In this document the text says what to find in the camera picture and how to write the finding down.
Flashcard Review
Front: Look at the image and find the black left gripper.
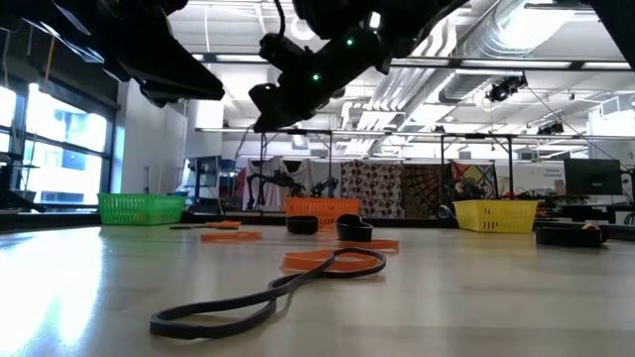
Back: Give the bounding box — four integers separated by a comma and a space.
0, 0, 225, 108

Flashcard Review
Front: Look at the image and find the black wide rubber band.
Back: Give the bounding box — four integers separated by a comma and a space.
335, 213, 374, 243
286, 215, 320, 236
534, 225, 604, 249

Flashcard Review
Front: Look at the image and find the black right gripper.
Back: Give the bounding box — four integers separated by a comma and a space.
247, 37, 394, 134

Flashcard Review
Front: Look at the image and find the black background monitor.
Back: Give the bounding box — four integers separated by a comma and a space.
564, 158, 624, 196

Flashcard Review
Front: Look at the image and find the thin dark rubber band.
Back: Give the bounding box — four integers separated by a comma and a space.
168, 224, 239, 231
149, 247, 388, 341

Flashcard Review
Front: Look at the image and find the brown dotted cloth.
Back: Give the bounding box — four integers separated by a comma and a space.
340, 160, 404, 219

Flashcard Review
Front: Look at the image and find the yellow plastic basket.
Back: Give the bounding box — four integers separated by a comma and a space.
452, 198, 540, 234

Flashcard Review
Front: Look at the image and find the green plastic basket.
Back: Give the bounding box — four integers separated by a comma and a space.
97, 192, 188, 227

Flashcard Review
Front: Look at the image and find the large window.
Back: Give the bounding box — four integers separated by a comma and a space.
0, 81, 118, 207

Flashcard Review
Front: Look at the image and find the colourful patterned cloth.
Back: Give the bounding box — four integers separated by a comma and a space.
449, 161, 498, 199

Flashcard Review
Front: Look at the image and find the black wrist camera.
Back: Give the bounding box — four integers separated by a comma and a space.
257, 32, 312, 73

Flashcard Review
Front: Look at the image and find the dark patterned cloth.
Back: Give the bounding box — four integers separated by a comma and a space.
402, 163, 452, 219

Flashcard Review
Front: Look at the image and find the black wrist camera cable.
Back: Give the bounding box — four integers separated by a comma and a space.
271, 0, 289, 39

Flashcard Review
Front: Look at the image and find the silver ventilation duct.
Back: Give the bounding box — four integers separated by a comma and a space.
439, 0, 596, 103

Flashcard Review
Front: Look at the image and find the black metal stand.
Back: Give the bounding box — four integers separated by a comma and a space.
257, 129, 334, 199
440, 132, 515, 199

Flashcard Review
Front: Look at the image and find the orange plastic basket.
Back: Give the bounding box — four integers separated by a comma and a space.
285, 197, 361, 230

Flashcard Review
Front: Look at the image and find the white cloth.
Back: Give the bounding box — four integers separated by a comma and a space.
242, 157, 343, 212

